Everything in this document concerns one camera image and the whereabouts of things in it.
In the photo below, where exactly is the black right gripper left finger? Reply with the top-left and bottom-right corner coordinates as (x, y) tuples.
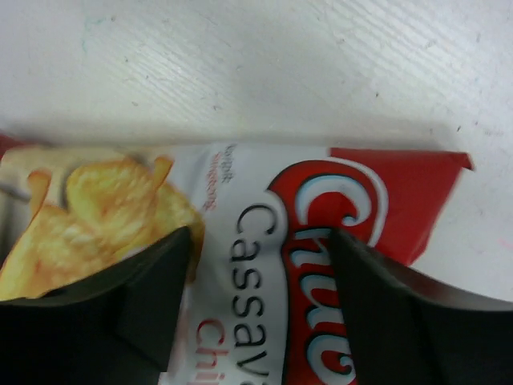
(1, 227), (192, 384)

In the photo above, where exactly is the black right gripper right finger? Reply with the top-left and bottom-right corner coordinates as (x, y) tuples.
(328, 230), (512, 384)

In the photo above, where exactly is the red white cassava chips bag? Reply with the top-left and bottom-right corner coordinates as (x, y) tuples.
(1, 136), (472, 384)

